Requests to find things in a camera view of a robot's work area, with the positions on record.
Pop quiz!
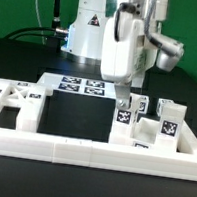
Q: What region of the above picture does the grey braided camera cable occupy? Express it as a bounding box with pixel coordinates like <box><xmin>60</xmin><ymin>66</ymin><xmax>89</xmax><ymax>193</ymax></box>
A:
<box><xmin>142</xmin><ymin>0</ymin><xmax>168</xmax><ymax>45</ymax></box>

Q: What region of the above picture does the white U-shaped fence frame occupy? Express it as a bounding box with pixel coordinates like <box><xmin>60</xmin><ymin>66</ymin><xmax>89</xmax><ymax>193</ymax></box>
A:
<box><xmin>0</xmin><ymin>125</ymin><xmax>197</xmax><ymax>181</ymax></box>

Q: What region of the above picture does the white tagged cube right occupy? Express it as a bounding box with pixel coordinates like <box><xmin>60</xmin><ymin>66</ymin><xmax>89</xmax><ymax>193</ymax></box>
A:
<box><xmin>156</xmin><ymin>98</ymin><xmax>174</xmax><ymax>117</ymax></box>

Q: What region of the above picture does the white tagged cube left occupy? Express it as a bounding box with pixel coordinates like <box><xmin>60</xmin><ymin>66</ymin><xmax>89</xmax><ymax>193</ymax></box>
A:
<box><xmin>139</xmin><ymin>95</ymin><xmax>150</xmax><ymax>114</ymax></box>

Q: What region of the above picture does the white tagged cube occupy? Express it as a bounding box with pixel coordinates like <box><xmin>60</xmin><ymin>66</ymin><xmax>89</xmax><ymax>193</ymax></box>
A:
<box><xmin>156</xmin><ymin>98</ymin><xmax>174</xmax><ymax>117</ymax></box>
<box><xmin>139</xmin><ymin>95</ymin><xmax>150</xmax><ymax>114</ymax></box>

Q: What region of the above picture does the white marker base sheet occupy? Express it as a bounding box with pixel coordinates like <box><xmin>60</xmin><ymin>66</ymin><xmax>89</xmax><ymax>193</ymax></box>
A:
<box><xmin>38</xmin><ymin>72</ymin><xmax>116</xmax><ymax>99</ymax></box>

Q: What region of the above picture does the white chair seat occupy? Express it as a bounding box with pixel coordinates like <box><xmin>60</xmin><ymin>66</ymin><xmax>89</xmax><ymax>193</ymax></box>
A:
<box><xmin>108</xmin><ymin>117</ymin><xmax>176</xmax><ymax>152</ymax></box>

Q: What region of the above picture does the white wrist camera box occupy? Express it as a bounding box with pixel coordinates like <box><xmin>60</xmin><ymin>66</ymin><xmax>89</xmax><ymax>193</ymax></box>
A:
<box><xmin>150</xmin><ymin>33</ymin><xmax>184</xmax><ymax>72</ymax></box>

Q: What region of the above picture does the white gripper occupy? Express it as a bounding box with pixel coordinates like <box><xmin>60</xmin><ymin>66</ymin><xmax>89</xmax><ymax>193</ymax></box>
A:
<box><xmin>94</xmin><ymin>13</ymin><xmax>163</xmax><ymax>113</ymax></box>

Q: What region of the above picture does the black cable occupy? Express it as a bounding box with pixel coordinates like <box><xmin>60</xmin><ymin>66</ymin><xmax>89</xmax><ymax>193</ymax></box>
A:
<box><xmin>2</xmin><ymin>22</ymin><xmax>70</xmax><ymax>48</ymax></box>
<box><xmin>12</xmin><ymin>29</ymin><xmax>69</xmax><ymax>48</ymax></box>

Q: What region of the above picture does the black cable lower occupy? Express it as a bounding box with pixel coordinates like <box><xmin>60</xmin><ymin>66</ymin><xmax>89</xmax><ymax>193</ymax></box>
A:
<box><xmin>12</xmin><ymin>29</ymin><xmax>69</xmax><ymax>48</ymax></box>

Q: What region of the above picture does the black cable upper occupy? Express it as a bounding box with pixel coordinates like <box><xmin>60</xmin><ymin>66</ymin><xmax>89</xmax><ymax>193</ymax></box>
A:
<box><xmin>2</xmin><ymin>22</ymin><xmax>70</xmax><ymax>48</ymax></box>

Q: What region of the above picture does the thin white cable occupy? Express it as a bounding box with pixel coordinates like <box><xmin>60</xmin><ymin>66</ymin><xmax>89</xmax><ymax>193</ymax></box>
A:
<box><xmin>27</xmin><ymin>0</ymin><xmax>53</xmax><ymax>46</ymax></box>

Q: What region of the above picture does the white chair back frame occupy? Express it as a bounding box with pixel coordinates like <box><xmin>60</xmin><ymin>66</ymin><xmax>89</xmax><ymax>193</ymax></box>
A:
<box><xmin>0</xmin><ymin>79</ymin><xmax>53</xmax><ymax>132</ymax></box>

